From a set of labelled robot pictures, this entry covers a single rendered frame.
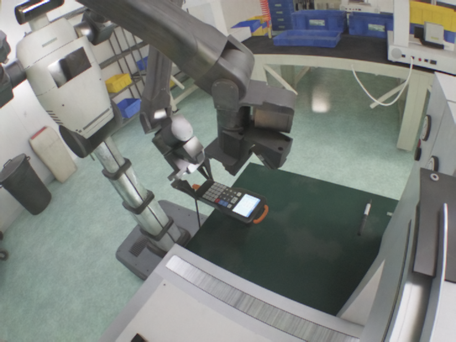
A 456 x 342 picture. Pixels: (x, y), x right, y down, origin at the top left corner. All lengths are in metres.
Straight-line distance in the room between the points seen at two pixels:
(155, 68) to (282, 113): 0.33
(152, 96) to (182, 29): 0.32
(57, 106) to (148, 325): 0.67
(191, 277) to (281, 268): 0.24
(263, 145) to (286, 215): 0.39
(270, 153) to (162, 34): 0.23
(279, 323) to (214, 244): 0.33
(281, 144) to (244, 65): 0.14
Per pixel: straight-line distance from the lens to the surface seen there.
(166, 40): 0.31
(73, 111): 0.84
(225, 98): 0.33
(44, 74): 0.81
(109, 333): 0.64
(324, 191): 0.80
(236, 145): 0.40
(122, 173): 1.01
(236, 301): 0.53
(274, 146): 0.38
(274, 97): 0.36
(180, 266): 0.60
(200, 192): 0.66
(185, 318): 0.55
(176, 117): 0.57
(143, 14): 0.31
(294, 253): 0.67
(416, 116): 2.13
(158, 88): 0.60
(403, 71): 1.97
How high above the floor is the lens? 1.35
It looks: 41 degrees down
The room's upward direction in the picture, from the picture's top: 17 degrees counter-clockwise
